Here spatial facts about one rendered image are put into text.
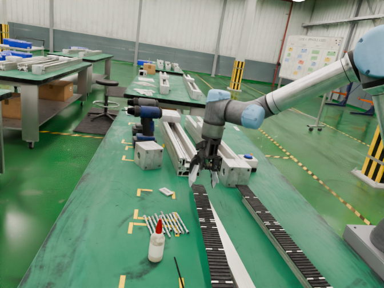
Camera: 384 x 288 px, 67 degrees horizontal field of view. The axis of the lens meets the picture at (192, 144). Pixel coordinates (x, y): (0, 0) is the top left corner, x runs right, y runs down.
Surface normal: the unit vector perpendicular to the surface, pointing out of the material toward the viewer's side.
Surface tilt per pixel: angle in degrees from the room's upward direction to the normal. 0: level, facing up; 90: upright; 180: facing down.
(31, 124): 90
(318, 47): 90
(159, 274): 0
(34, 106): 90
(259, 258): 0
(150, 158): 90
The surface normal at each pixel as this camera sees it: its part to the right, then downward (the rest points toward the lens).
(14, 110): 0.04, 0.32
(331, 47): -0.89, 0.01
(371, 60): -0.57, 0.07
